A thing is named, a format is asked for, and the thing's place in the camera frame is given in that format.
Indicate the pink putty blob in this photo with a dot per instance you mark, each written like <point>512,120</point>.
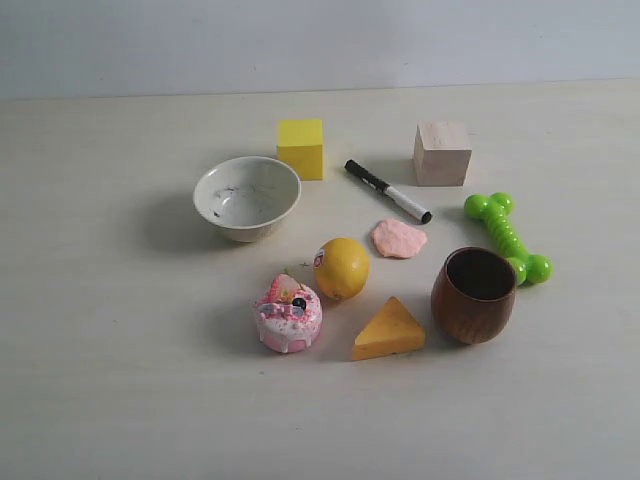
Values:
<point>395,239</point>

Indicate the yellow lemon with sticker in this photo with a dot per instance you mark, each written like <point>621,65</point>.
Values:
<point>341,268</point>

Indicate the pink toy cake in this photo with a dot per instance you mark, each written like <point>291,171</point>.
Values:
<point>289,316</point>

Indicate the black and white marker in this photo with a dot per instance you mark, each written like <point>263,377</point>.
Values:
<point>409,206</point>

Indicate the white ceramic bowl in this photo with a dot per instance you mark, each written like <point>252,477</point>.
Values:
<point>247,198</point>

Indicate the yellow foam cube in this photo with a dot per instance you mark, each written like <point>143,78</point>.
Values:
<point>301,146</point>

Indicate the orange cheese wedge toy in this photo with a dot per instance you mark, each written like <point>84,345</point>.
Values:
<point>392,330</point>

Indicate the light wooden cube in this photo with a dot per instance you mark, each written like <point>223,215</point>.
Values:
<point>442,152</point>

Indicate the brown wooden cup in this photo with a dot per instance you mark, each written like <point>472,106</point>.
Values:
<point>473,295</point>

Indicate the green rubber bone toy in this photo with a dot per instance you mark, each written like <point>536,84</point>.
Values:
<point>494,212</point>

